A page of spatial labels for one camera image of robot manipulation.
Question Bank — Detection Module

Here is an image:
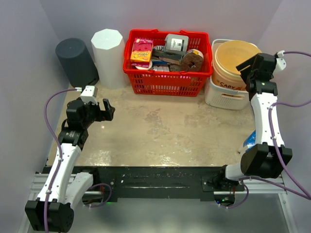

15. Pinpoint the purple cable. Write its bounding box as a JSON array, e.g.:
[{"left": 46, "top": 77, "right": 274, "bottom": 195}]
[
  {"left": 239, "top": 50, "right": 311, "bottom": 200},
  {"left": 43, "top": 87, "right": 82, "bottom": 233}
]

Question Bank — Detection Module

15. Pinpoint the blue plastic bag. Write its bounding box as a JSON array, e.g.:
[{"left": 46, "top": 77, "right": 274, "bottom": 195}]
[{"left": 243, "top": 130, "right": 256, "bottom": 149}]

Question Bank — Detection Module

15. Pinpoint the white perforated storage basket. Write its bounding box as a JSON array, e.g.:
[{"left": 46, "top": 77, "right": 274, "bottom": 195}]
[{"left": 205, "top": 39, "right": 249, "bottom": 110}]

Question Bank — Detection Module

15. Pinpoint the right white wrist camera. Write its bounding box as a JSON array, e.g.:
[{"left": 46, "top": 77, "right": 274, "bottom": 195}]
[{"left": 274, "top": 50, "right": 287, "bottom": 74}]

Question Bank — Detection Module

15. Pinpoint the grey white device box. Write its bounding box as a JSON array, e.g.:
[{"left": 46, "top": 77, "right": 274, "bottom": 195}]
[{"left": 165, "top": 33, "right": 189, "bottom": 54}]

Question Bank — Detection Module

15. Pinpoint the pink yellow snack box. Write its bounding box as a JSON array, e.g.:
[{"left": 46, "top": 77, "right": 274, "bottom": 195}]
[{"left": 130, "top": 38, "right": 154, "bottom": 64}]

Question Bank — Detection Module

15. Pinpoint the red plastic shopping basket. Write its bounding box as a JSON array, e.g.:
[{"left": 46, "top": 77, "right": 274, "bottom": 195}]
[{"left": 123, "top": 29, "right": 212, "bottom": 97}]

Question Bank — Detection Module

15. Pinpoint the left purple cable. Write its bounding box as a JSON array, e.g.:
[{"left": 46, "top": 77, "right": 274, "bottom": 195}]
[{"left": 43, "top": 87, "right": 82, "bottom": 233}]

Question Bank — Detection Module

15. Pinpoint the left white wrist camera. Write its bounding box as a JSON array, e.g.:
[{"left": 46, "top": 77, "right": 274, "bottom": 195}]
[{"left": 75, "top": 85, "right": 98, "bottom": 105}]

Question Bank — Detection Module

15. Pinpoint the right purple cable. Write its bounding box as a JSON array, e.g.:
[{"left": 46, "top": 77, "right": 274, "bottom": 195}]
[{"left": 239, "top": 50, "right": 311, "bottom": 200}]

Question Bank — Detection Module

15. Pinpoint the orange translucent bucket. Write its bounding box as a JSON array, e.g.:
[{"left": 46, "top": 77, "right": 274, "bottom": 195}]
[{"left": 212, "top": 40, "right": 261, "bottom": 91}]

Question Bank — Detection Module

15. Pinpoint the white octagonal bin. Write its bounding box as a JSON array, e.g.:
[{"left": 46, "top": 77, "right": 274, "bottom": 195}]
[{"left": 91, "top": 29, "right": 129, "bottom": 90}]

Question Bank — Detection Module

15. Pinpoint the dark blue bucket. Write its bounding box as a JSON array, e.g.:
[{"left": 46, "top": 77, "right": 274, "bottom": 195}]
[{"left": 55, "top": 38, "right": 99, "bottom": 88}]

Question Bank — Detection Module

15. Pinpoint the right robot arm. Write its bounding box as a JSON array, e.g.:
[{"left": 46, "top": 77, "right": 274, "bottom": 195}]
[{"left": 225, "top": 53, "right": 293, "bottom": 181}]

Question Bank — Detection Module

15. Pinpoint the dark flat box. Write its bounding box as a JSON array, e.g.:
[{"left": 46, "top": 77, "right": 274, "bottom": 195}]
[{"left": 152, "top": 50, "right": 183, "bottom": 65}]

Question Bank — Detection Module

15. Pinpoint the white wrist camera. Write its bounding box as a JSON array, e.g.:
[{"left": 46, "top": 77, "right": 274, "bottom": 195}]
[
  {"left": 75, "top": 85, "right": 98, "bottom": 105},
  {"left": 274, "top": 50, "right": 287, "bottom": 74}
]

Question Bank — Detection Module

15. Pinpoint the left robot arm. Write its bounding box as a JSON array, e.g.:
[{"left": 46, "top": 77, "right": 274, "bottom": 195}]
[{"left": 25, "top": 97, "right": 115, "bottom": 233}]

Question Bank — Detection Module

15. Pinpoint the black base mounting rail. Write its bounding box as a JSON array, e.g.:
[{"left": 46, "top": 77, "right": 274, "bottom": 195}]
[{"left": 72, "top": 166, "right": 244, "bottom": 202}]

